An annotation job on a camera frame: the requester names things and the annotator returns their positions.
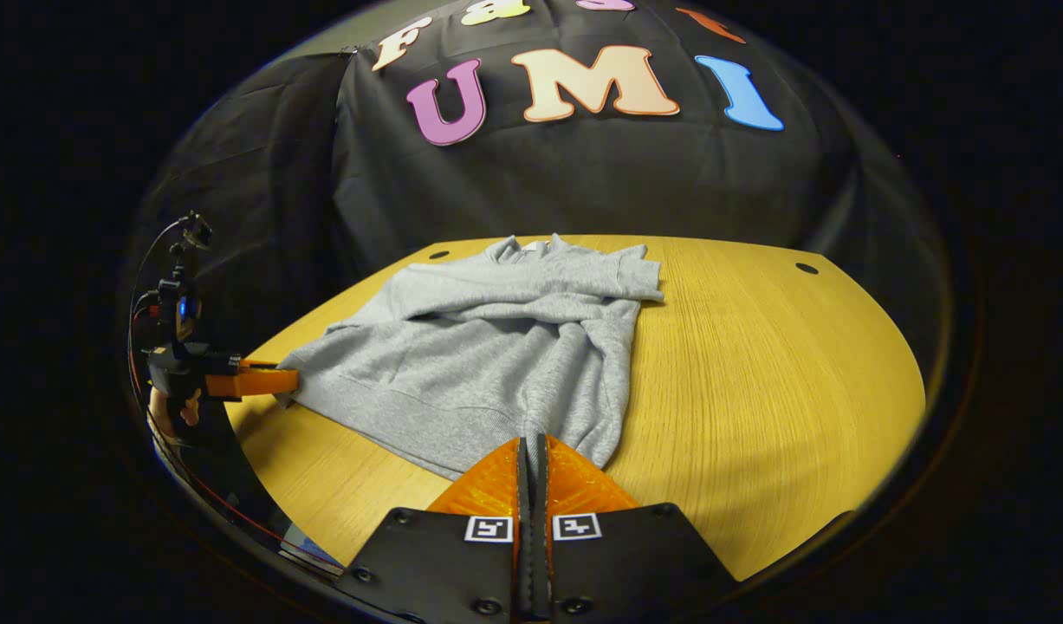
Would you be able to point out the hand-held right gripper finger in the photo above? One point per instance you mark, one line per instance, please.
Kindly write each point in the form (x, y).
(541, 485)
(524, 485)

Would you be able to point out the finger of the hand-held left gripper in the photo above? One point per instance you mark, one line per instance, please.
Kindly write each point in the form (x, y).
(262, 381)

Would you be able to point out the grey sweatshirt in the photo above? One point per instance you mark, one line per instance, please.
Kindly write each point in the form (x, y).
(479, 347)

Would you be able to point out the black backdrop cloth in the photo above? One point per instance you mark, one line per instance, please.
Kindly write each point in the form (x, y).
(583, 173)

